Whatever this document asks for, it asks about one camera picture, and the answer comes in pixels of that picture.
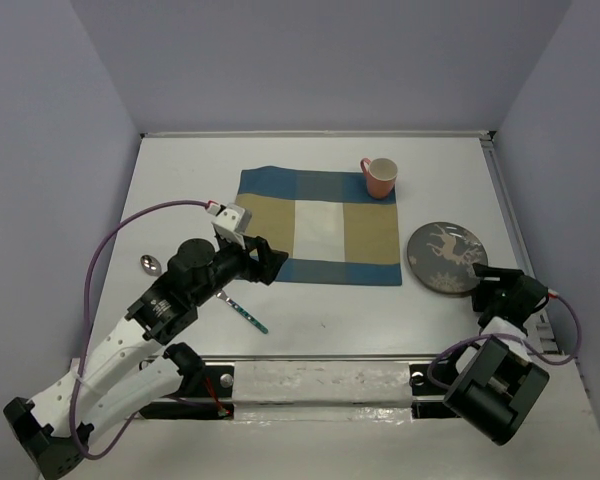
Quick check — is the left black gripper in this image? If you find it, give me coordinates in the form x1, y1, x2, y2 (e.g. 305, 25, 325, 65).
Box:
191, 232, 288, 307

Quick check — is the dark patterned plate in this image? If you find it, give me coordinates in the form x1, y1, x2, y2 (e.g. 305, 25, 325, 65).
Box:
405, 221, 488, 296

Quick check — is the fork with teal handle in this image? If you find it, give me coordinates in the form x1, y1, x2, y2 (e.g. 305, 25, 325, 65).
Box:
216, 290, 269, 335

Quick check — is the blue beige checked cloth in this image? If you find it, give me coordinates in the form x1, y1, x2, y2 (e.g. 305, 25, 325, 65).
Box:
235, 166, 402, 287

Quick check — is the pink cup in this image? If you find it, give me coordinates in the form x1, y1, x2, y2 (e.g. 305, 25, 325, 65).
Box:
360, 158, 398, 200

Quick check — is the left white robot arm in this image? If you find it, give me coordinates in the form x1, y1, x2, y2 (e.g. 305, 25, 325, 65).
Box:
3, 237, 289, 479

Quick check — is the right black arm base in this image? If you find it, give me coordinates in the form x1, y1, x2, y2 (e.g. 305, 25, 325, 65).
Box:
409, 363, 458, 420

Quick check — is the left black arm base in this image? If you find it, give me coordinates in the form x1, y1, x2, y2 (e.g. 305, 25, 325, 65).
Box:
138, 363, 235, 421

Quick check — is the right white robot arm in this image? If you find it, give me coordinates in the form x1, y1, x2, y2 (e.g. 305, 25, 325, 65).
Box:
440, 263, 549, 446

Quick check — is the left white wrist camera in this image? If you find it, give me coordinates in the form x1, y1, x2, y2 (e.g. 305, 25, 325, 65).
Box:
206, 201, 252, 249

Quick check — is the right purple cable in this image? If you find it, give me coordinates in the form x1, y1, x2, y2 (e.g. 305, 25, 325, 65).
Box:
427, 292, 585, 396

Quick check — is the purple cable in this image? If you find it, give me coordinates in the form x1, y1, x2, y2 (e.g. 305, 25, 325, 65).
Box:
427, 292, 585, 396
69, 199, 231, 460

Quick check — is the spoon with teal handle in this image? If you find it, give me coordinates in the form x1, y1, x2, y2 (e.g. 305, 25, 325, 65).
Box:
140, 254, 166, 277

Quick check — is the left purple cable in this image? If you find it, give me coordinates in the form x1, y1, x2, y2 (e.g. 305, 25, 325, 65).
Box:
69, 199, 231, 460

